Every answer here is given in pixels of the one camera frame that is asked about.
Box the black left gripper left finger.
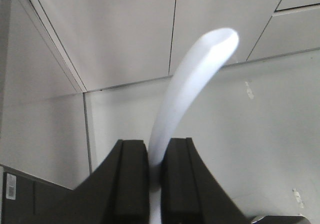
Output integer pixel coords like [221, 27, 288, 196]
[68, 140, 150, 224]

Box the light blue plastic spoon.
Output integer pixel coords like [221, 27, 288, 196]
[148, 27, 240, 224]

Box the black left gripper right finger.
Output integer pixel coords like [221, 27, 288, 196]
[161, 138, 249, 224]

